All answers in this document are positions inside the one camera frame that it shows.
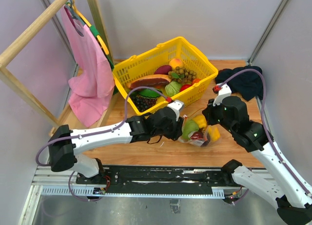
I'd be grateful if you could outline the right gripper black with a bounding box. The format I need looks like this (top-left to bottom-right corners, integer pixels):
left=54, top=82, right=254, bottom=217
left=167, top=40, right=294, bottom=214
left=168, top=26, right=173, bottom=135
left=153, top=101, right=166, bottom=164
left=202, top=97, right=236, bottom=134

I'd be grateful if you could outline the green cabbage back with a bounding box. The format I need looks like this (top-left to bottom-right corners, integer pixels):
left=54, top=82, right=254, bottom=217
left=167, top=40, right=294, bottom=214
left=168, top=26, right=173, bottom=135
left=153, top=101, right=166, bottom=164
left=182, top=120, right=199, bottom=140

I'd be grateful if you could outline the green cabbage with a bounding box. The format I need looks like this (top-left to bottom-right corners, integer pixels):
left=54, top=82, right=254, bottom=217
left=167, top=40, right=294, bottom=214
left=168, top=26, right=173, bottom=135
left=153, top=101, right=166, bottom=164
left=165, top=81, right=182, bottom=97
left=182, top=120, right=199, bottom=140

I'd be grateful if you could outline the clear zip top bag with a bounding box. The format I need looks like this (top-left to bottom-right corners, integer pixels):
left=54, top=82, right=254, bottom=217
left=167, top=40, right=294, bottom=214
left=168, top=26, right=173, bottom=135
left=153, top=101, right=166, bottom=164
left=178, top=108, right=221, bottom=147

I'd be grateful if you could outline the red chili pepper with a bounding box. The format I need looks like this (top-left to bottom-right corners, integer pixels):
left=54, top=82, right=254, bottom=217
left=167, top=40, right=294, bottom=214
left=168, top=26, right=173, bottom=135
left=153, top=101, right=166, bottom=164
left=189, top=131, right=203, bottom=140

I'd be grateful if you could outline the orange fruit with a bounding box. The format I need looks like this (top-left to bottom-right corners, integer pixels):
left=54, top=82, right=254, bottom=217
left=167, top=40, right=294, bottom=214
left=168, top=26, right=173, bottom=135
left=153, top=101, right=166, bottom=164
left=192, top=78, right=201, bottom=84

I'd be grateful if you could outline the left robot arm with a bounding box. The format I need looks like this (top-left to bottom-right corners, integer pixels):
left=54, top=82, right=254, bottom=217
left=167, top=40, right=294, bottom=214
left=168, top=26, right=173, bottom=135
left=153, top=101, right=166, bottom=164
left=48, top=102, right=183, bottom=184

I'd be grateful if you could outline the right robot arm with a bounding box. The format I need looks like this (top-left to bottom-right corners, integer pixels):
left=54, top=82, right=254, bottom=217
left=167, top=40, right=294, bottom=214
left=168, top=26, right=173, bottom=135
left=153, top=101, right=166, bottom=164
left=202, top=96, right=312, bottom=225

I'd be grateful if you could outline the black grape bunch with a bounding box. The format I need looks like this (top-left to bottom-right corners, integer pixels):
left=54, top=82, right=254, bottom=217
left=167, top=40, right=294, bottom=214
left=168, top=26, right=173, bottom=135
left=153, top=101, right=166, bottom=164
left=132, top=96, right=157, bottom=112

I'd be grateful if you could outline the green cabbage front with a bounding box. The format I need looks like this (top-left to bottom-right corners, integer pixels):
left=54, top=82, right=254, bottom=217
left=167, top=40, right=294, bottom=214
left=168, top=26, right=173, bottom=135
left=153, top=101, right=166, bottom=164
left=165, top=81, right=182, bottom=97

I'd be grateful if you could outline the dark navy cloth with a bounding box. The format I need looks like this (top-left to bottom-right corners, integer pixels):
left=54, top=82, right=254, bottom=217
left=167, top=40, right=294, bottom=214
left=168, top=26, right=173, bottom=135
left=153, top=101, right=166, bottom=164
left=215, top=65, right=263, bottom=101

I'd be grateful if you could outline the watermelon slice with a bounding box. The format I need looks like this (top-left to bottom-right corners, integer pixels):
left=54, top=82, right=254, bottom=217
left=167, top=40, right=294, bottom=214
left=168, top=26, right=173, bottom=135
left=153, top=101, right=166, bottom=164
left=137, top=88, right=162, bottom=99

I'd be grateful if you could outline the red tomato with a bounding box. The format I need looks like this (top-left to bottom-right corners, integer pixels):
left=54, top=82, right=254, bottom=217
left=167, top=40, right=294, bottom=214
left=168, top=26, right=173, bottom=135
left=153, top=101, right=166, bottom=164
left=180, top=84, right=192, bottom=92

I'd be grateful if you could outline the yellow plastic basket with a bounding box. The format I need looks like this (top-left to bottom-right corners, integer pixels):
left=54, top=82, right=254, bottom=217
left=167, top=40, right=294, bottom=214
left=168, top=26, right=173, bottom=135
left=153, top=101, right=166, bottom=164
left=113, top=37, right=218, bottom=115

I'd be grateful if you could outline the purple sweet potato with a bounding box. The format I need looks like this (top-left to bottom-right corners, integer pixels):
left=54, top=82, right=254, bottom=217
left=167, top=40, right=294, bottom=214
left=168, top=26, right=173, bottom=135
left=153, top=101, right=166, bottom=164
left=154, top=65, right=172, bottom=75

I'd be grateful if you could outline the peach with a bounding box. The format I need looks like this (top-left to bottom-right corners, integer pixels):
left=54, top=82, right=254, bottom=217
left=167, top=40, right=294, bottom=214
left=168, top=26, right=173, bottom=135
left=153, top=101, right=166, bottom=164
left=169, top=58, right=183, bottom=69

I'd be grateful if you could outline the pink shirt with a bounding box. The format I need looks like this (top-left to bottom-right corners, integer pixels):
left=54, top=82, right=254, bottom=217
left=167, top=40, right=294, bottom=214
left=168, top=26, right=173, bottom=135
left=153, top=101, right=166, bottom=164
left=60, top=5, right=115, bottom=127

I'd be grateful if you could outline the yellow clothes hanger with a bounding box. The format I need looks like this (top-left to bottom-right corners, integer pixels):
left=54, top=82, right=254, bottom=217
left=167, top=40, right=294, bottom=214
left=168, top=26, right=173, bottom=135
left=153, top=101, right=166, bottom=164
left=64, top=6, right=110, bottom=56

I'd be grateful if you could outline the grey clothes hanger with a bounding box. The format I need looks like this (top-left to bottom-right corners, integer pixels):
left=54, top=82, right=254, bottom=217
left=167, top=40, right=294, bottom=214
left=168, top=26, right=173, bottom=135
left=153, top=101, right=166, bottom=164
left=65, top=0, right=91, bottom=27

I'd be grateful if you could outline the wooden clothes rack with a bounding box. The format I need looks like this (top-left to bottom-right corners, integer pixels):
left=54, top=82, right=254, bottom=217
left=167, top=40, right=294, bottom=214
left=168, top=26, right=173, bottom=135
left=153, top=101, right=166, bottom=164
left=0, top=0, right=115, bottom=138

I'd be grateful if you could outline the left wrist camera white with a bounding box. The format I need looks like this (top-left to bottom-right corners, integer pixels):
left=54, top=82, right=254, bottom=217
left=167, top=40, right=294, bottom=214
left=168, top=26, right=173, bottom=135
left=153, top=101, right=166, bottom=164
left=167, top=100, right=185, bottom=121

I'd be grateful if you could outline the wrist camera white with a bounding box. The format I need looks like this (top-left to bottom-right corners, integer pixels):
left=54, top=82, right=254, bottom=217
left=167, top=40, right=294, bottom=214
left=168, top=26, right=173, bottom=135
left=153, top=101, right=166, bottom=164
left=213, top=83, right=232, bottom=106
left=167, top=100, right=185, bottom=121

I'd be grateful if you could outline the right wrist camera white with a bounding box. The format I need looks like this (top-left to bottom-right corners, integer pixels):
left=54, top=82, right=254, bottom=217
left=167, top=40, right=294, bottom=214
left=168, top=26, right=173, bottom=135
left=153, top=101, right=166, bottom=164
left=213, top=83, right=232, bottom=106

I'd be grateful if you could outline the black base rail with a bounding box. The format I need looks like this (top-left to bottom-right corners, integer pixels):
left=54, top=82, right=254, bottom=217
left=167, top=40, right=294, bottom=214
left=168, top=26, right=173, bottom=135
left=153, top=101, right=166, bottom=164
left=76, top=165, right=239, bottom=195

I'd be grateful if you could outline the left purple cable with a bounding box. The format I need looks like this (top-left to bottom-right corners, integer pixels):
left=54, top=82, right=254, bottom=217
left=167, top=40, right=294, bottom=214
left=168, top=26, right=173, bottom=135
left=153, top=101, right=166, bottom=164
left=35, top=86, right=173, bottom=166

